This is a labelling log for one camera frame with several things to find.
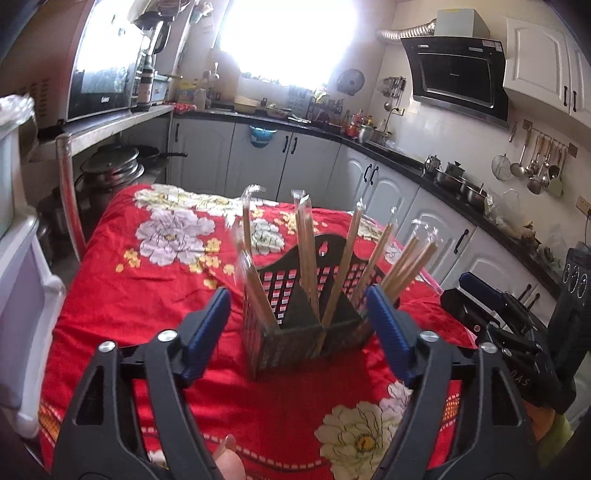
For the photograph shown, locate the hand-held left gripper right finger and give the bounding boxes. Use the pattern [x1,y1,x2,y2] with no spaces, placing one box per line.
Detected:
[367,285,539,480]

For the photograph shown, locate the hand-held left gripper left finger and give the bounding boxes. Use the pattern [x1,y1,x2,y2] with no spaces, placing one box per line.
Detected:
[53,287,232,480]

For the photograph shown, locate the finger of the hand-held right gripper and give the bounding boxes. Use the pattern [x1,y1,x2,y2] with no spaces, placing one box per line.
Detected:
[440,288,527,365]
[458,271,552,344]

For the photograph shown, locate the black plastic utensil basket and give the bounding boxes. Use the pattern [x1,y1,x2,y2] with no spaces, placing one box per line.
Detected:
[240,233,400,381]

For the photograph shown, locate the bunch of chopsticks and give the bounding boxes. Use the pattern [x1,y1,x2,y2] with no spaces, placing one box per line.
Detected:
[228,184,441,358]

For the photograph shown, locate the person's right forearm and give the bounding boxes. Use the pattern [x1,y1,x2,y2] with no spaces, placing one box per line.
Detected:
[526,401,583,468]

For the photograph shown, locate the row of hanging metal utensils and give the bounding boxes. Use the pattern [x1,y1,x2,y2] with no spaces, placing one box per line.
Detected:
[508,120,578,197]

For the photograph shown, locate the hanging utensils beside fan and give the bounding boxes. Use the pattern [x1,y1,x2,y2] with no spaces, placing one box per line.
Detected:
[382,76,407,112]

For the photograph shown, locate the person's left hand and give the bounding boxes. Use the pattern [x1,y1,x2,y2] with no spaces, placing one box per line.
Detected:
[213,434,245,480]

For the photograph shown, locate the red floral tablecloth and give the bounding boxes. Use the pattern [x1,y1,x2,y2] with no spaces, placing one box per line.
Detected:
[39,184,481,480]

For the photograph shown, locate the clear plastic bags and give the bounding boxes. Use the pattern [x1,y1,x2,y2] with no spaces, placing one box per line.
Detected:
[482,189,568,259]

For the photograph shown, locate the stainless steel bowls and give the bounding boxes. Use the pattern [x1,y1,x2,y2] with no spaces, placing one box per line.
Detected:
[434,171,485,204]

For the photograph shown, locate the black frying pan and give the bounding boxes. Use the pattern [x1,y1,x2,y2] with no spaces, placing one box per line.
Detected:
[134,145,188,162]

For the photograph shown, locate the steel cooking pot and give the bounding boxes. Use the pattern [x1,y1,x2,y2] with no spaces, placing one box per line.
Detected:
[359,124,393,146]

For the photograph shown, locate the stacked pots with lids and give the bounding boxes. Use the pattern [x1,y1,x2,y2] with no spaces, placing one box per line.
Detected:
[76,145,146,185]

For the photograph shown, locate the grey plastic drawer unit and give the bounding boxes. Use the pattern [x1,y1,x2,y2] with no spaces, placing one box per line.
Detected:
[0,95,68,439]

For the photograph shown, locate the blue hanging plastic bag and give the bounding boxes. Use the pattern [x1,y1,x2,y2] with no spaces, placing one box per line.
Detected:
[249,124,278,148]

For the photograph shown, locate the black range hood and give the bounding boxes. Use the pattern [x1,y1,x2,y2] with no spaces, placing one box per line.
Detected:
[399,34,509,125]

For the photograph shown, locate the cluster of condiment bottles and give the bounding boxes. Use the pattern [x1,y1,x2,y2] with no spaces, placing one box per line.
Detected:
[305,90,365,134]

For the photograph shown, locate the stainless steel shelf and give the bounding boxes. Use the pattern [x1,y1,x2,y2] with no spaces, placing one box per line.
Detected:
[55,104,176,259]

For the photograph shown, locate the white storage container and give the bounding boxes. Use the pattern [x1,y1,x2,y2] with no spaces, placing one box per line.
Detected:
[150,74,169,104]

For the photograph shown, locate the dark glass bottle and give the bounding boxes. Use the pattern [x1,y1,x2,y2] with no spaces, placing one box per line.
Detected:
[137,51,154,112]

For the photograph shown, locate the silver microwave oven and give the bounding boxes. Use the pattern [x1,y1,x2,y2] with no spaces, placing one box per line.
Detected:
[28,0,148,125]

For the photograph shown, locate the bright kitchen window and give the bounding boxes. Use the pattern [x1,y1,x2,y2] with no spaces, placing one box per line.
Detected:
[217,0,361,88]

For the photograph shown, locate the white wall cabinet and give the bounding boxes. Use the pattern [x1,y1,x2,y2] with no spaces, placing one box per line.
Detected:
[503,18,591,134]

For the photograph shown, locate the small round wall fan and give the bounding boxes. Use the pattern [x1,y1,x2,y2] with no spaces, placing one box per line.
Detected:
[336,69,365,97]

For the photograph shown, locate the beige duct cover box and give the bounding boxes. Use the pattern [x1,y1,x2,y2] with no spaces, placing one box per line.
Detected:
[434,8,491,38]

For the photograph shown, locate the silver flexible vent duct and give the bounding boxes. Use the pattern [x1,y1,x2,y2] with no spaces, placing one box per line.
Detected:
[376,21,437,44]

